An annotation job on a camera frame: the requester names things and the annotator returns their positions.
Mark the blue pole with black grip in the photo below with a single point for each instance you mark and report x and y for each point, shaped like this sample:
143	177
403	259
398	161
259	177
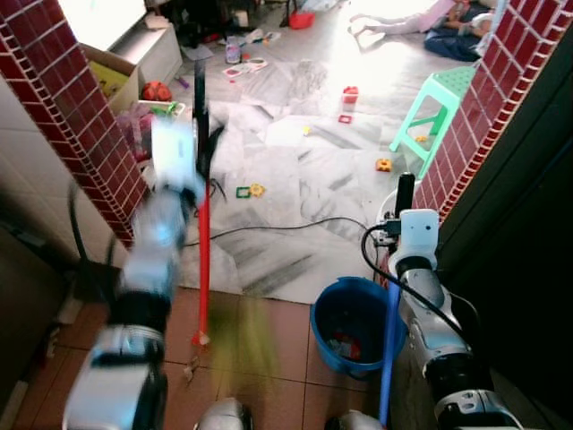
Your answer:
391	349

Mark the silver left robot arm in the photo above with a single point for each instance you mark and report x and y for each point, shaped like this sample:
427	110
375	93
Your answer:
148	255

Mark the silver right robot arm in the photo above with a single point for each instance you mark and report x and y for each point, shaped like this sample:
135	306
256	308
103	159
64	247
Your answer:
430	313

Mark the white round container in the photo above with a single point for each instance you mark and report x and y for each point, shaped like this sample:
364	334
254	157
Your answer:
386	204

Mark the white plastic tray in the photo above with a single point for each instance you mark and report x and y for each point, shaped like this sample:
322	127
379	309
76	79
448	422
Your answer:
166	108

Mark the yellow toy gear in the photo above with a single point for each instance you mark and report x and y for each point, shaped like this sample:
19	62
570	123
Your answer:
258	189

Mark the small purple stick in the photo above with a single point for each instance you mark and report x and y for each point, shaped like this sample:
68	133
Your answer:
182	82

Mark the orange toy gear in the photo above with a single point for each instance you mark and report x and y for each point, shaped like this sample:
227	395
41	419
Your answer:
383	165

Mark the red ball toy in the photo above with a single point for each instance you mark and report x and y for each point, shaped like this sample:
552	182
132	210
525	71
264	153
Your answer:
156	90

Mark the white and red flat toy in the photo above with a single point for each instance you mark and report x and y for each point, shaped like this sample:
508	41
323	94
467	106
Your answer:
243	68

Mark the pink plastic toy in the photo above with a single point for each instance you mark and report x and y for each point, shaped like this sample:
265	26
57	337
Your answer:
132	130

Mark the blue plastic bucket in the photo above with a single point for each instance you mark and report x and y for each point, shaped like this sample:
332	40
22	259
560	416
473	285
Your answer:
354	309

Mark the small orange toy piece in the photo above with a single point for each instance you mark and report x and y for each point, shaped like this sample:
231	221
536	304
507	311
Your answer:
419	139

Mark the white low cabinet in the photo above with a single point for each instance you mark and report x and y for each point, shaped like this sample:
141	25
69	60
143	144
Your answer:
148	45

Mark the red and white rubbish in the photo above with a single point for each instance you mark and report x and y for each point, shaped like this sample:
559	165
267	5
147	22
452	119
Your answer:
345	346

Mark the brown cardboard box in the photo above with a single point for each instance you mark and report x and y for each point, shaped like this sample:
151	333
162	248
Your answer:
112	76

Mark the dark cluttered table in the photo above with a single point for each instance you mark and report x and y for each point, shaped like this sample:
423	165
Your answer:
215	13

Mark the red toy block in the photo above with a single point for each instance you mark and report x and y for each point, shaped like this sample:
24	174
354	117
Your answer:
349	94

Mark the red plastic bowl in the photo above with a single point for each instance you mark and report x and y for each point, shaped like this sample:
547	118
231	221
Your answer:
302	19

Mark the green plastic stool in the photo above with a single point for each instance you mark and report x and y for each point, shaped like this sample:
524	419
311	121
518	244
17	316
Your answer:
448	85

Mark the silver right robot leg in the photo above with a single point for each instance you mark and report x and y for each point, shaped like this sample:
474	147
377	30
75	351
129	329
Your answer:
356	422

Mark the silver robot leg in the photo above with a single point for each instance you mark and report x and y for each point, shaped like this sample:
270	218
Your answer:
224	417
356	422

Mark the dark blue garment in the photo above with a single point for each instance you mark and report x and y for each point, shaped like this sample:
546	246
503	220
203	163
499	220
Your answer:
452	45

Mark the person in pink trousers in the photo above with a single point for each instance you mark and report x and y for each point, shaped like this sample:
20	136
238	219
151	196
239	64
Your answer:
403	24

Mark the small brown litter scrap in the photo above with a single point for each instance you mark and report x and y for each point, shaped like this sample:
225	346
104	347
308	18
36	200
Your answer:
191	367

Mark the silver left robot leg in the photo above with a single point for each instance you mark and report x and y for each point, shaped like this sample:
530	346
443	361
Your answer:
224	417

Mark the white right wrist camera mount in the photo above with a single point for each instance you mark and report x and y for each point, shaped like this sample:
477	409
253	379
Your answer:
418	235

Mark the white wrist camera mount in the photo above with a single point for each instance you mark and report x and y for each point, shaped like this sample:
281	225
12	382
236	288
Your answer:
175	152
418	235

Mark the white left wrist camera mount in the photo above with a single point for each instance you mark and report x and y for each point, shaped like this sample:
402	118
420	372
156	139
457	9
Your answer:
175	152

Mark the green square toy frame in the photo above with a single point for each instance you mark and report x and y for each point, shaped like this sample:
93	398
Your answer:
237	192

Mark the red square toy frame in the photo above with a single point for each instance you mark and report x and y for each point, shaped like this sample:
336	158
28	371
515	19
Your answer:
345	118

